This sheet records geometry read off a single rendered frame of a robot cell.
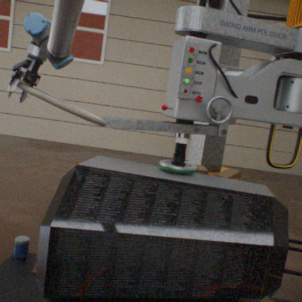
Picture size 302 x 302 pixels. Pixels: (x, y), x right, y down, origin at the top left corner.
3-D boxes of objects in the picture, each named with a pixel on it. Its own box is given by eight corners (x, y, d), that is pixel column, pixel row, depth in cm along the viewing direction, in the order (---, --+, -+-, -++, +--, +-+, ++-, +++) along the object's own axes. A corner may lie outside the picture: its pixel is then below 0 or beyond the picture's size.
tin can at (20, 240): (23, 259, 243) (25, 242, 241) (10, 257, 244) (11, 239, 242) (30, 253, 253) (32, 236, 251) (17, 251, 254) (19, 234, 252)
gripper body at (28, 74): (21, 81, 148) (32, 56, 147) (13, 77, 154) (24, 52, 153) (36, 88, 154) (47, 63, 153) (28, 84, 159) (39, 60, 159)
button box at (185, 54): (189, 100, 178) (197, 44, 174) (191, 100, 176) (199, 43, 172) (174, 98, 176) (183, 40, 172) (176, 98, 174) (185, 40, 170)
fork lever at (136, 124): (214, 133, 207) (216, 125, 206) (229, 137, 188) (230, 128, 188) (99, 124, 189) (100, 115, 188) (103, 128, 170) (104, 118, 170)
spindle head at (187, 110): (218, 127, 208) (230, 52, 202) (235, 131, 187) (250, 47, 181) (161, 120, 199) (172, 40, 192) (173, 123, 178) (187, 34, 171)
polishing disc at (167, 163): (171, 169, 180) (171, 167, 180) (152, 160, 198) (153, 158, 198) (204, 170, 190) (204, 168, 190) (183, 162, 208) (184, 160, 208)
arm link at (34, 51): (26, 42, 153) (45, 52, 160) (21, 52, 153) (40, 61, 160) (35, 44, 147) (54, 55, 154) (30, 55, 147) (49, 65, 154)
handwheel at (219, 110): (222, 124, 189) (227, 97, 187) (231, 126, 179) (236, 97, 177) (197, 121, 185) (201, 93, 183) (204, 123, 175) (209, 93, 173)
